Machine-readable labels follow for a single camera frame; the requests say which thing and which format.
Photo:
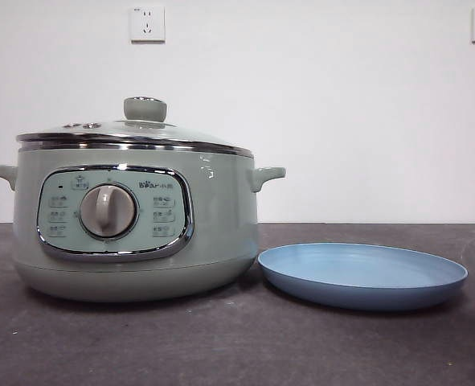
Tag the glass lid with green knob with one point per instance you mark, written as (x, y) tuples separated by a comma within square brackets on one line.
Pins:
[(145, 109)]

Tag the pale green electric steamer pot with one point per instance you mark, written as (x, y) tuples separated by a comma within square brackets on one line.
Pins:
[(221, 225)]

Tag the blue plate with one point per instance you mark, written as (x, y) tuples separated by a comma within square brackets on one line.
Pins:
[(361, 269)]

